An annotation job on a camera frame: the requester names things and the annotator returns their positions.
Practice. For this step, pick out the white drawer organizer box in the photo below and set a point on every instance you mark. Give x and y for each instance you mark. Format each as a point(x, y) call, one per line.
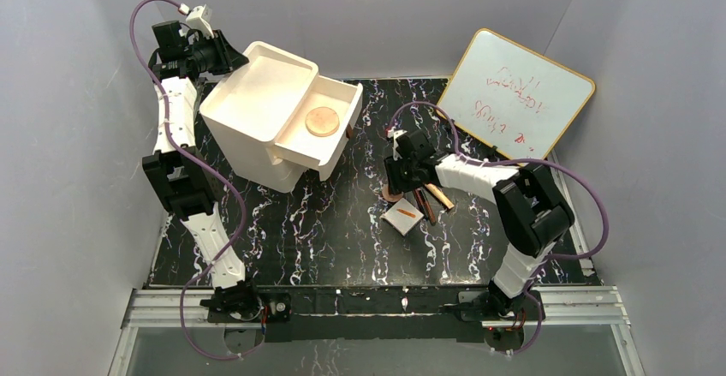
point(247, 110)

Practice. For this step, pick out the dark brown makeup pencil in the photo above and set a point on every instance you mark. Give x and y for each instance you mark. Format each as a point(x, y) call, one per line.
point(419, 203)

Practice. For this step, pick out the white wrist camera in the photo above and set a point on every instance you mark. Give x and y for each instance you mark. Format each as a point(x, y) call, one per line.
point(394, 135)
point(199, 18)

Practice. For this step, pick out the large round pink compact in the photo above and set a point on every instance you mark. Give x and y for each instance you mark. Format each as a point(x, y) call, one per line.
point(322, 121)

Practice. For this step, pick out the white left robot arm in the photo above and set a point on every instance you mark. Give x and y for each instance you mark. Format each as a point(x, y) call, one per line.
point(186, 187)

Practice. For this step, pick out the white drawer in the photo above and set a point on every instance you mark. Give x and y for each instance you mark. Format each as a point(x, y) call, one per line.
point(297, 145)

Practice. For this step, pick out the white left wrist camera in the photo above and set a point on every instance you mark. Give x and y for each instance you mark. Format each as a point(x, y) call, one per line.
point(199, 18)

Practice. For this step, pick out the small round pink compact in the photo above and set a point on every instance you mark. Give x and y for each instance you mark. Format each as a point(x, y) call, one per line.
point(392, 198)

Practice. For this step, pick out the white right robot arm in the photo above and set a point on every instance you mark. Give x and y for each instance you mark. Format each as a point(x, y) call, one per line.
point(533, 212)

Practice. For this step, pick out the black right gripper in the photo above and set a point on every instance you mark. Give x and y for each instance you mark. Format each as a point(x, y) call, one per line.
point(398, 170)

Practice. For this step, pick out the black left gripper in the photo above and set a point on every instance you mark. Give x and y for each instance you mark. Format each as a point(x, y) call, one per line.
point(225, 52)

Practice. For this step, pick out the white square makeup palette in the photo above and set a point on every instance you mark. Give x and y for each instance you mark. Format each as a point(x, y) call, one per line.
point(403, 216)

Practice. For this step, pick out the yellow framed whiteboard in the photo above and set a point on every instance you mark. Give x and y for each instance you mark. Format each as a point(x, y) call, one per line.
point(512, 98)

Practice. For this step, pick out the aluminium front mounting rail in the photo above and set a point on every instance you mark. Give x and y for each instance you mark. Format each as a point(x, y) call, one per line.
point(561, 305)

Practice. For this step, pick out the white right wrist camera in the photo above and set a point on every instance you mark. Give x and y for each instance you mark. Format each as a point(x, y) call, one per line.
point(394, 135)

